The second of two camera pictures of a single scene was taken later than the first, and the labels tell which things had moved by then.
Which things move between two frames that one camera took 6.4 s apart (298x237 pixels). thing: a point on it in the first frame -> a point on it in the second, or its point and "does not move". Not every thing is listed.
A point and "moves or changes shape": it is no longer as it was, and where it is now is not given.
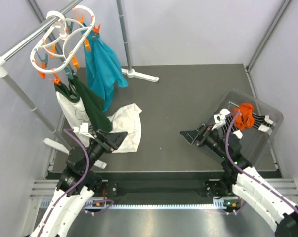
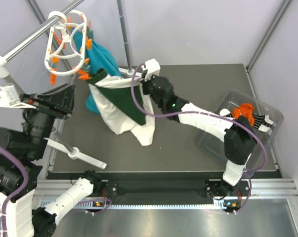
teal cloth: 104,66 -> 96,57
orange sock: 246,110 does not move
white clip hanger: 69,36 moves or changes shape
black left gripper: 110,141 -> 59,101
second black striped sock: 263,123 does not move
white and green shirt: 84,111 -> 123,105
